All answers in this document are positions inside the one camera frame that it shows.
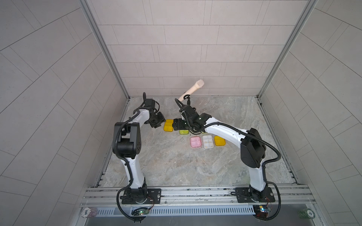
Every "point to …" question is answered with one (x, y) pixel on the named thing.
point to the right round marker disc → (306, 213)
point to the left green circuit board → (143, 212)
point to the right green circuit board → (261, 211)
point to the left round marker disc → (89, 212)
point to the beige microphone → (199, 84)
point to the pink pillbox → (195, 141)
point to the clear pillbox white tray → (208, 141)
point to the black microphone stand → (187, 96)
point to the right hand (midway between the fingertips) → (176, 126)
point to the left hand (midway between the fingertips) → (165, 119)
